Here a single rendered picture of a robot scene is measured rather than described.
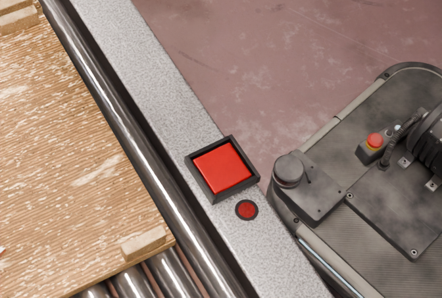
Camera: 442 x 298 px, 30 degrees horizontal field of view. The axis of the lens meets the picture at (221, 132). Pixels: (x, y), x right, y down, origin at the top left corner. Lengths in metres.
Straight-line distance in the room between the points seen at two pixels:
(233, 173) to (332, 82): 1.30
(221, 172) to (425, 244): 0.87
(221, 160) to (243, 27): 1.36
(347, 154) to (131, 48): 0.87
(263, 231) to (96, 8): 0.44
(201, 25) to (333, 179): 0.76
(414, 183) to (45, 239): 1.10
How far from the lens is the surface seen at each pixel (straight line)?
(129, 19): 1.26
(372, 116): 2.05
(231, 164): 1.12
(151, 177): 1.11
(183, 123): 1.16
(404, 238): 1.89
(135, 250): 1.02
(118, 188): 1.08
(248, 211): 1.10
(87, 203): 1.08
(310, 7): 2.53
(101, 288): 1.05
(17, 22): 1.22
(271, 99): 2.31
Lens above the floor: 1.90
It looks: 58 degrees down
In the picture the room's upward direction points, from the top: 10 degrees clockwise
